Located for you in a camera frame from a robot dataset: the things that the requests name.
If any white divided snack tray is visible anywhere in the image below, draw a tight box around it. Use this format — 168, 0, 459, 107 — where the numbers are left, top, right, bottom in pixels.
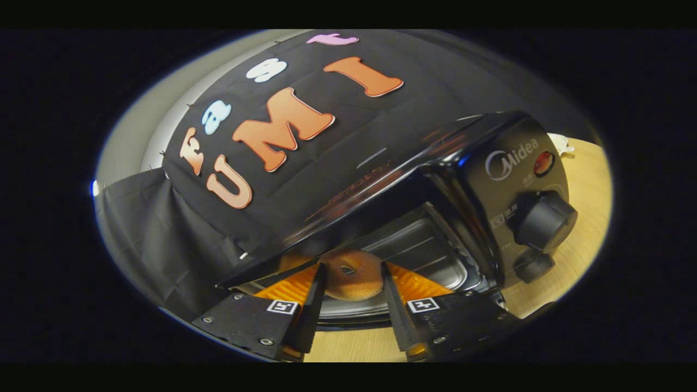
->
547, 132, 575, 156

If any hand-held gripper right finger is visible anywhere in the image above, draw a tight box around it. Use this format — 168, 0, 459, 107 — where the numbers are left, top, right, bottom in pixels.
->
381, 261, 556, 361

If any round bread bun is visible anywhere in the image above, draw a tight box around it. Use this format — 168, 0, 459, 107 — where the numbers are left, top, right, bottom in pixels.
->
321, 250, 385, 302

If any black toaster oven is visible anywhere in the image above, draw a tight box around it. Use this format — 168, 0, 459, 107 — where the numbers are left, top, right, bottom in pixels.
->
218, 111, 579, 331

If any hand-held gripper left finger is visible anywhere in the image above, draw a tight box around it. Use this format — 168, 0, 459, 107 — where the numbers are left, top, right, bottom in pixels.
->
192, 263, 328, 361

